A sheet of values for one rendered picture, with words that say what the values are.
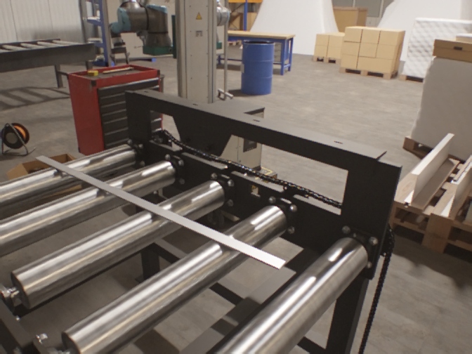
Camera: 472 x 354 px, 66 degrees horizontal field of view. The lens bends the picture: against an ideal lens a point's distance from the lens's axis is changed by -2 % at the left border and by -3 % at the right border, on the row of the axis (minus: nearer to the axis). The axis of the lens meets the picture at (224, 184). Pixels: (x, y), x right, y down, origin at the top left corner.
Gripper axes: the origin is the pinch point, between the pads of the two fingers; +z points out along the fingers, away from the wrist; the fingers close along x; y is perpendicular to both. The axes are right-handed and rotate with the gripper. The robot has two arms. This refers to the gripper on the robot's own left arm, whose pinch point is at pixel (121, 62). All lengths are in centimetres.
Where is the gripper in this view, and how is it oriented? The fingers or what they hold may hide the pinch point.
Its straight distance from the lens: 362.8
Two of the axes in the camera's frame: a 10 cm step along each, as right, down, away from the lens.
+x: -6.5, 3.3, -6.8
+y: -7.5, -1.1, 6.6
